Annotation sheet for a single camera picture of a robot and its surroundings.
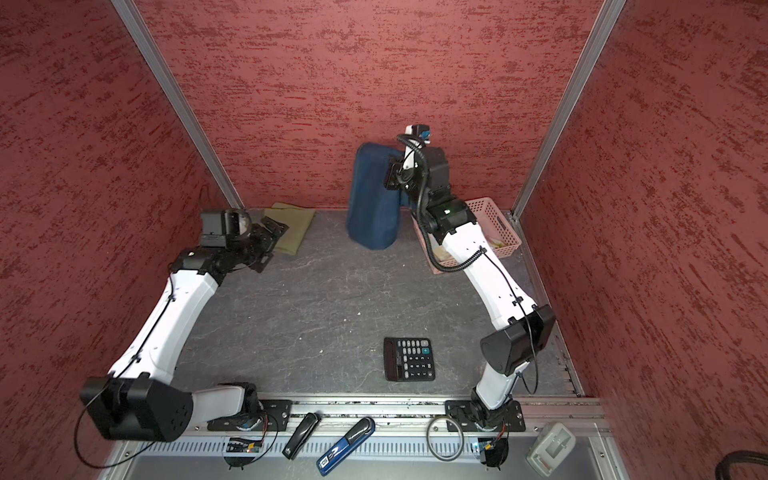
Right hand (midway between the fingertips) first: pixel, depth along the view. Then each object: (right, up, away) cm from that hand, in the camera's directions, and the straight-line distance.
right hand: (390, 162), depth 71 cm
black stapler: (-22, -66, -2) cm, 69 cm away
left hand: (-29, -20, +7) cm, 36 cm away
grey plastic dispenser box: (+38, -68, -3) cm, 78 cm away
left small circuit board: (-38, -71, +2) cm, 80 cm away
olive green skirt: (-38, -12, +47) cm, 61 cm away
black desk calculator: (+5, -53, +10) cm, 54 cm away
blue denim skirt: (-5, -11, +4) cm, 12 cm away
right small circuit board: (+25, -71, 0) cm, 75 cm away
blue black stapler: (-8, -64, -4) cm, 65 cm away
